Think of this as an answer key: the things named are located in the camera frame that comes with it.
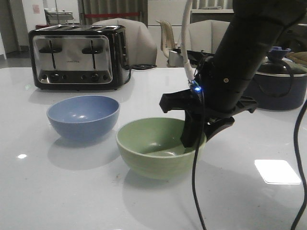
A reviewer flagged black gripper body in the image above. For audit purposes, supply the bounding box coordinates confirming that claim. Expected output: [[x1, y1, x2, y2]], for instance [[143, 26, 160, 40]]
[[159, 57, 258, 123]]

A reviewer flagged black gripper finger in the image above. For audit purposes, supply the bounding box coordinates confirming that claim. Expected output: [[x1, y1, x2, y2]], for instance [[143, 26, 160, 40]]
[[203, 117, 235, 141], [180, 110, 203, 148]]

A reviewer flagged green bowl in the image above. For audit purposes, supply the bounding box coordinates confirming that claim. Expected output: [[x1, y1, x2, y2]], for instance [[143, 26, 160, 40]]
[[116, 117, 196, 180]]

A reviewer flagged blue bowl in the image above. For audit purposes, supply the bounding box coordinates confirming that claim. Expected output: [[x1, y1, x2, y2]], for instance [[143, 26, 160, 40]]
[[47, 95, 120, 142]]

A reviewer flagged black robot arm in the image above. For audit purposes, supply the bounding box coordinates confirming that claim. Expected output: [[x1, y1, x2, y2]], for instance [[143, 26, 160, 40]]
[[160, 0, 307, 147]]

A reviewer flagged cream plastic chair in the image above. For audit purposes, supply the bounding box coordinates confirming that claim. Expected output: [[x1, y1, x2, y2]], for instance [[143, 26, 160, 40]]
[[156, 20, 177, 59]]

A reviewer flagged beige armchair right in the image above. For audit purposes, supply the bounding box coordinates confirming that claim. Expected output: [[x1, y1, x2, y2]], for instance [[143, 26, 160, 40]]
[[167, 19, 231, 68]]

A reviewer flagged beige armchair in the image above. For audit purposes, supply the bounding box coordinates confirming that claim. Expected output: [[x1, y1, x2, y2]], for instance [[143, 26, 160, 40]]
[[93, 18, 157, 65], [167, 19, 231, 68]]

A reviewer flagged dark blue cooking pot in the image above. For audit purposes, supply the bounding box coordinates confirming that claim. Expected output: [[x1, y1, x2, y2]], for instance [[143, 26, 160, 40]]
[[244, 72, 307, 111]]

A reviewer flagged beige armchair left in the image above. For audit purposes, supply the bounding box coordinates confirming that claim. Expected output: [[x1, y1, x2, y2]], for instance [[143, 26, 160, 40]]
[[93, 18, 157, 65]]

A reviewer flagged glass pot lid blue knob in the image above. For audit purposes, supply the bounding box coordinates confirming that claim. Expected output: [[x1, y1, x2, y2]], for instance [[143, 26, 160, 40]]
[[256, 46, 307, 77]]

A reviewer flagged white cabinet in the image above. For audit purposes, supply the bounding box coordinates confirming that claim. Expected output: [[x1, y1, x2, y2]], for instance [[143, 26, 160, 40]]
[[148, 0, 186, 68]]

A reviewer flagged brown cloth far right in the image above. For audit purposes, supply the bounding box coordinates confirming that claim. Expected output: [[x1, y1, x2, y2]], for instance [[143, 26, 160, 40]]
[[286, 51, 307, 66]]

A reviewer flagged black appliance far right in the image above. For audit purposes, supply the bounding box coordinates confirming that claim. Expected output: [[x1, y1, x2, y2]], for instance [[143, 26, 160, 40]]
[[275, 23, 307, 53]]

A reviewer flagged black chrome four-slot toaster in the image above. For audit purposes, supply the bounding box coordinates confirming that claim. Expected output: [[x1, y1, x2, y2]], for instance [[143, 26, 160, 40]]
[[28, 24, 130, 90]]

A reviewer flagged metal cart background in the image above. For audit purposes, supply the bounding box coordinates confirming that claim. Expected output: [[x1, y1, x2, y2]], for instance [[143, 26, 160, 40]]
[[43, 0, 74, 25]]

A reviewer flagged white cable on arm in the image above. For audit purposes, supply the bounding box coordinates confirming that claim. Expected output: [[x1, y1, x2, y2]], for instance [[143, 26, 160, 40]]
[[180, 0, 195, 83]]

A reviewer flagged black cable hanging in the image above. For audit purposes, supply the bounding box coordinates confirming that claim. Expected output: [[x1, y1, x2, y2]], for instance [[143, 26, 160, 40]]
[[191, 91, 207, 230]]

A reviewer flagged black toaster power cable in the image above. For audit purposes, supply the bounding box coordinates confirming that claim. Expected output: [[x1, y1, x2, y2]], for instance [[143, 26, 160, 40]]
[[123, 64, 157, 84]]

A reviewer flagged black cable right edge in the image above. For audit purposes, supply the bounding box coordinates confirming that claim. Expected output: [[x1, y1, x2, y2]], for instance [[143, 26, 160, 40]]
[[256, 56, 307, 230]]

